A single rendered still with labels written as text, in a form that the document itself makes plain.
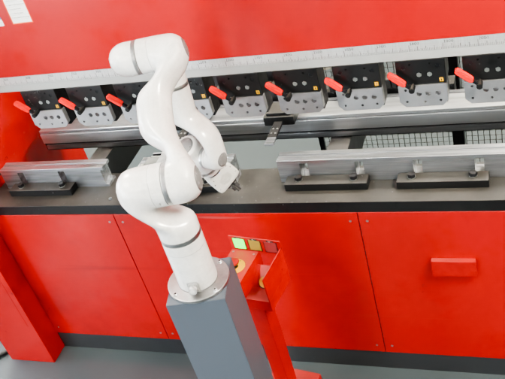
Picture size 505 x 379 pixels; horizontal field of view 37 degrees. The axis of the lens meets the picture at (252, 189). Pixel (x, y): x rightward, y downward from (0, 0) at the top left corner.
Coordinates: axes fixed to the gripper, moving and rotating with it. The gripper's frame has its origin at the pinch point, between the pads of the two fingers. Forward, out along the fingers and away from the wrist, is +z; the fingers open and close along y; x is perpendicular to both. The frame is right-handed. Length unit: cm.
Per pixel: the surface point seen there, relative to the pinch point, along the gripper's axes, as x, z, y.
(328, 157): -17.6, 9.6, 27.9
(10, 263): 83, 10, -86
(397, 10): -37, -33, 69
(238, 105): 5.0, -18.5, 22.3
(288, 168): -7.1, 9.0, 17.0
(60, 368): 66, 57, -117
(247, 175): 9.9, 13.3, 6.1
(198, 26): 14, -46, 33
